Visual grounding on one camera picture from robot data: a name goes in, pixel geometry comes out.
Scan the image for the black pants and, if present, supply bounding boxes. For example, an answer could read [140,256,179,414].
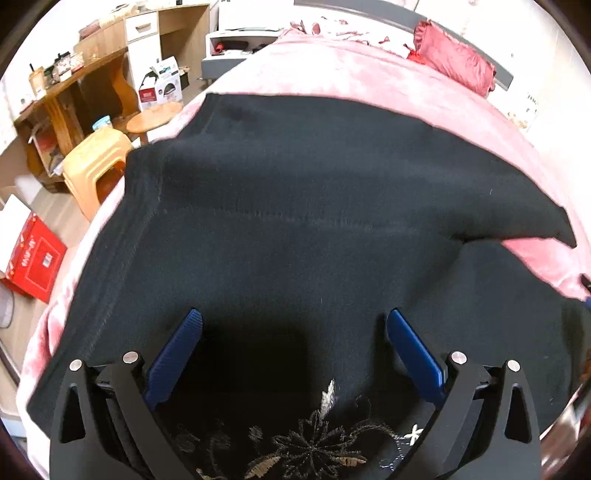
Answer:
[28,94,590,479]

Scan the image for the red cardboard box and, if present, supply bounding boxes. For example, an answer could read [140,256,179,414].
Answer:
[1,213,67,304]

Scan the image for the yellow plastic stool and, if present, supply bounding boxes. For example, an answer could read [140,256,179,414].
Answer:
[62,127,132,221]

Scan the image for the wooden desk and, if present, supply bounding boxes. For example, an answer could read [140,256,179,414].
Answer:
[14,47,139,193]

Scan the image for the round wooden stool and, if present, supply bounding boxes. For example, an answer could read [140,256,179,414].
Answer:
[126,102,183,145]

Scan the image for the white appliance box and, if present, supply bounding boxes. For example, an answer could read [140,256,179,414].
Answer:
[137,56,183,111]

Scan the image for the dark red ruffled pillow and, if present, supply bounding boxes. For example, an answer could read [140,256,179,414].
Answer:
[408,20,497,98]

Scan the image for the white drawer cabinet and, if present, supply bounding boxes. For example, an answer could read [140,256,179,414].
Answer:
[123,3,212,100]

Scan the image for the white bedside table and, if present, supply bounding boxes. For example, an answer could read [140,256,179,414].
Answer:
[200,29,280,84]

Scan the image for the pink velvet bed blanket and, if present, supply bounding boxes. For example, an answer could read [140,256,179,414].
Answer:
[16,30,590,478]

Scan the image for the grey and white headboard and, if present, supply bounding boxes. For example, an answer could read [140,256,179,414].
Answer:
[216,0,515,91]

